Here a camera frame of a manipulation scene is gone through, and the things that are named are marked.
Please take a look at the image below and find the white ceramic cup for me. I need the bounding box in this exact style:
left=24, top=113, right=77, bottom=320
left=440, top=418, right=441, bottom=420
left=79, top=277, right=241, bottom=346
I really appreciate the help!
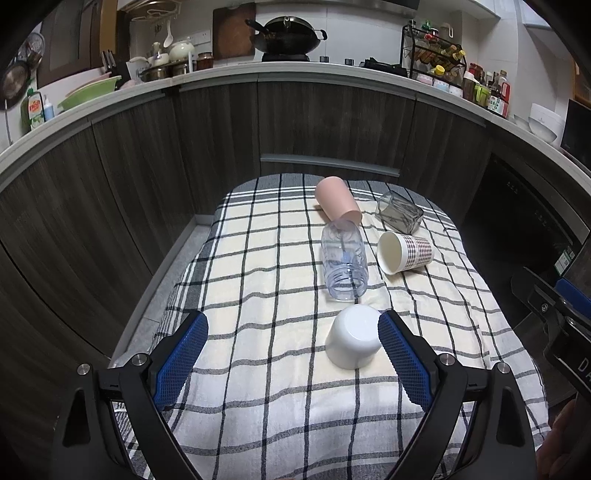
left=325, top=304, right=382, bottom=370

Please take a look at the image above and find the checkered paper cup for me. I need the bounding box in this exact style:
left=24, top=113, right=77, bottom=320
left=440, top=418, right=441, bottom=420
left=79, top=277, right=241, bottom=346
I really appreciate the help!
left=377, top=231, right=434, bottom=275

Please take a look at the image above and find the grey transparent square cup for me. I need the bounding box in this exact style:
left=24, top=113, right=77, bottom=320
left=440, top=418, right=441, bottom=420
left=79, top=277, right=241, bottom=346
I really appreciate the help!
left=376, top=192, right=424, bottom=235

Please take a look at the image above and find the pink plastic cup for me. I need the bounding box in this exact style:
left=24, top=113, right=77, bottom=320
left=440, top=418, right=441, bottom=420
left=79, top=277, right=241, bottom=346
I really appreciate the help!
left=315, top=176, right=363, bottom=225

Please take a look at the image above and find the right hand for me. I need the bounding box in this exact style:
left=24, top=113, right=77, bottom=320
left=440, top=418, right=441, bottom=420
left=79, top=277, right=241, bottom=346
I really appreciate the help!
left=536, top=397, right=590, bottom=479

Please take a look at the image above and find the checkered table cloth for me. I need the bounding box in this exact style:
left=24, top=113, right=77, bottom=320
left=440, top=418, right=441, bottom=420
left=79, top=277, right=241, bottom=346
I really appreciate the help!
left=155, top=174, right=550, bottom=479

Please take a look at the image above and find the clear plastic bottle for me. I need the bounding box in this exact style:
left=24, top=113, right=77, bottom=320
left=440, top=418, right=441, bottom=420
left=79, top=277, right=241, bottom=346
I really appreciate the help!
left=321, top=219, right=369, bottom=303

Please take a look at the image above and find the black microwave oven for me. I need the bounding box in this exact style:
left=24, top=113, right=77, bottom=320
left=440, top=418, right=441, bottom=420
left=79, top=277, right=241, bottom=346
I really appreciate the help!
left=561, top=99, right=591, bottom=168

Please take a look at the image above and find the white bowl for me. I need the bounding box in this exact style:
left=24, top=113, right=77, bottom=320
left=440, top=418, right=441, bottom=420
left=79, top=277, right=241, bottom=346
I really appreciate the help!
left=528, top=117, right=562, bottom=148

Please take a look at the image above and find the red label sauce bottle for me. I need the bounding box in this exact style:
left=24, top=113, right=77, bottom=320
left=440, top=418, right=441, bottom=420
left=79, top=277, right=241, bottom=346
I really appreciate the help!
left=487, top=70, right=511, bottom=118

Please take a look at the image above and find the green dish soap bottle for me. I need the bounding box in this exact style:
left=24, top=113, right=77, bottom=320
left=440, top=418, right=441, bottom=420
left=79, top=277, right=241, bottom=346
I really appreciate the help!
left=25, top=88, right=45, bottom=131

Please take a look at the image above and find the green plastic basin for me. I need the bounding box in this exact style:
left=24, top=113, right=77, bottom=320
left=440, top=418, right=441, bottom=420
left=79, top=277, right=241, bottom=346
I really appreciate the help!
left=58, top=75, right=121, bottom=111

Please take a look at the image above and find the black spice rack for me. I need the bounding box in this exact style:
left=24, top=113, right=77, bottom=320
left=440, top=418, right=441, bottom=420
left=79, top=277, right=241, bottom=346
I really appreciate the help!
left=399, top=24, right=467, bottom=86

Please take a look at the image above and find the wooden cutting board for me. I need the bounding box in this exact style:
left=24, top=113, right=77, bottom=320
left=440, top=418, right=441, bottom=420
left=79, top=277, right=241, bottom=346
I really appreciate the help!
left=211, top=2, right=256, bottom=60

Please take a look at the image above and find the black wok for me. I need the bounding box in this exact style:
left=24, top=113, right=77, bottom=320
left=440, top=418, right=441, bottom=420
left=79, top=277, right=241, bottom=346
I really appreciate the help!
left=245, top=16, right=329, bottom=55

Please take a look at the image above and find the grey drawer handle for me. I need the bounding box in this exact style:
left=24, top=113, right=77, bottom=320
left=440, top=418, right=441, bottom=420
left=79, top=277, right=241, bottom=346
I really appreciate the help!
left=259, top=153, right=401, bottom=178

